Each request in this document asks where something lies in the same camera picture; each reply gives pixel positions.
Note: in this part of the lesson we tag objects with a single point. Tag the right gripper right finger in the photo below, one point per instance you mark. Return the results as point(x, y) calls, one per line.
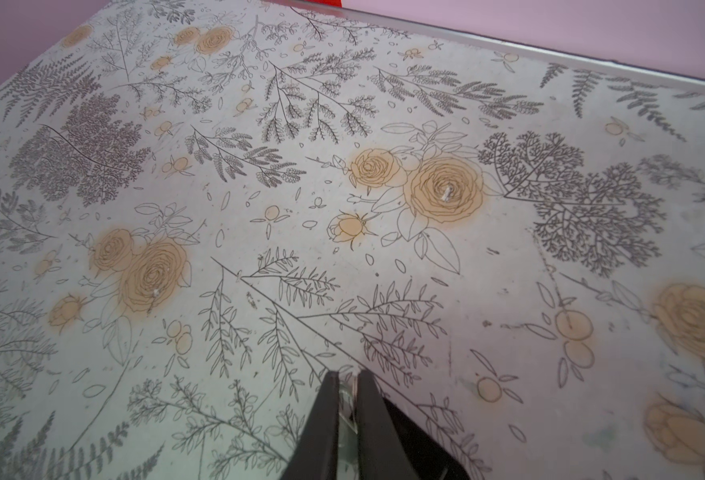
point(380, 453)

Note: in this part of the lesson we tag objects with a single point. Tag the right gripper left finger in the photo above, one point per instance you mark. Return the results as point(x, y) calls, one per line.
point(316, 455)

